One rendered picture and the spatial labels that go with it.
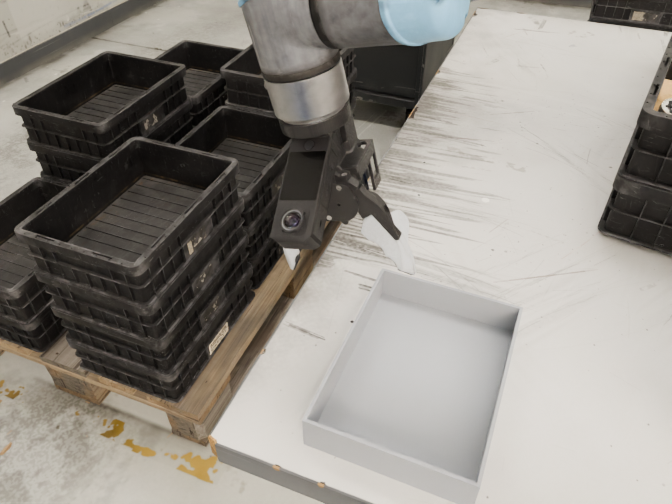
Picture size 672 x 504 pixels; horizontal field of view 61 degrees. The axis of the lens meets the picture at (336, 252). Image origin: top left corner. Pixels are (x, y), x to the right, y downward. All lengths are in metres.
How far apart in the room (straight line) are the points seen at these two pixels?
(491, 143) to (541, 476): 0.72
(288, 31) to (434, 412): 0.47
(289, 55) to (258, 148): 1.30
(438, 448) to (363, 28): 0.47
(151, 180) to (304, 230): 1.03
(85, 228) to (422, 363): 0.90
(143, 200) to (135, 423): 0.58
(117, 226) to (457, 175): 0.77
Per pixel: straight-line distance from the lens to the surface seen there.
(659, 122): 0.94
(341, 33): 0.49
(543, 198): 1.11
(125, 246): 1.34
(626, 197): 1.01
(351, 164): 0.60
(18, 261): 1.77
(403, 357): 0.78
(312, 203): 0.54
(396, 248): 0.61
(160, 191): 1.49
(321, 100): 0.54
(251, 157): 1.78
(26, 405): 1.78
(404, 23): 0.47
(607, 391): 0.83
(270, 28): 0.52
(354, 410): 0.73
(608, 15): 2.72
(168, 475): 1.53
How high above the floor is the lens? 1.32
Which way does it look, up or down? 42 degrees down
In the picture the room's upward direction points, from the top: straight up
